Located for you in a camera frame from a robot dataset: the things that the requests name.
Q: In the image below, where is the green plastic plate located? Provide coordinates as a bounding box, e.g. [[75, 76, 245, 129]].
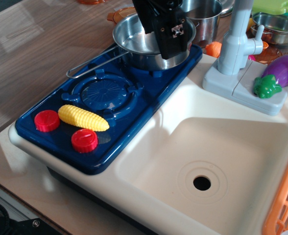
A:
[[252, 0, 288, 15]]

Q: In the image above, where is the cream toy sink unit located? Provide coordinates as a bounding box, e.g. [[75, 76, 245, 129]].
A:
[[9, 56, 288, 235]]

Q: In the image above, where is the orange toy vegetable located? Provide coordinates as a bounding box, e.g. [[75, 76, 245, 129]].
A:
[[205, 42, 222, 58]]

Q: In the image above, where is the blue toy stove top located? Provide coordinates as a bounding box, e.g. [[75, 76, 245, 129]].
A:
[[15, 45, 203, 175]]

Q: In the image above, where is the steel pan with wire handle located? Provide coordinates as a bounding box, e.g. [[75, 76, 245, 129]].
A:
[[66, 14, 196, 79]]

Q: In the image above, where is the purple toy eggplant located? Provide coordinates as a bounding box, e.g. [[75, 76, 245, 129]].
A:
[[253, 55, 288, 98]]

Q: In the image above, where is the steel pot with handles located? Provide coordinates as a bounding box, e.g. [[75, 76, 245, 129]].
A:
[[250, 12, 288, 46]]

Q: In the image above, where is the amber transparent lid right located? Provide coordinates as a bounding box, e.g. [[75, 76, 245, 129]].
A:
[[248, 41, 282, 65]]

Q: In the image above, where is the red stove knob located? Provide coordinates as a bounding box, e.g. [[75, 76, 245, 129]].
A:
[[34, 110, 60, 132], [71, 129, 98, 153]]

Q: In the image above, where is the grey toy faucet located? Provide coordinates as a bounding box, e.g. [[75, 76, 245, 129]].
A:
[[202, 0, 288, 116]]

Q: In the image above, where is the orange transparent lid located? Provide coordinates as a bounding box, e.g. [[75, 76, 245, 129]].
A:
[[107, 6, 136, 24]]

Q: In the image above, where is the black bracket with screw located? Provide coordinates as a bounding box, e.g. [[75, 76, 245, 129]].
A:
[[0, 204, 59, 235]]

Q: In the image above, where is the red stove knob right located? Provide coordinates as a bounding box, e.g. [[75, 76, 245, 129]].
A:
[[71, 129, 98, 153]]

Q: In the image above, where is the red stove knob left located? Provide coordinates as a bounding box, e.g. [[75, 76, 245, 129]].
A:
[[34, 110, 60, 132]]

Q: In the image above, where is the yellow toy corn cob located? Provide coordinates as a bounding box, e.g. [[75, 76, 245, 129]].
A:
[[57, 104, 110, 132]]

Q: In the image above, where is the tall steel pot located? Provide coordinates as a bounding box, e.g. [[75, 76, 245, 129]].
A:
[[181, 0, 223, 48]]

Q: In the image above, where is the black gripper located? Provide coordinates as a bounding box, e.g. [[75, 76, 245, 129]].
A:
[[132, 0, 188, 59]]

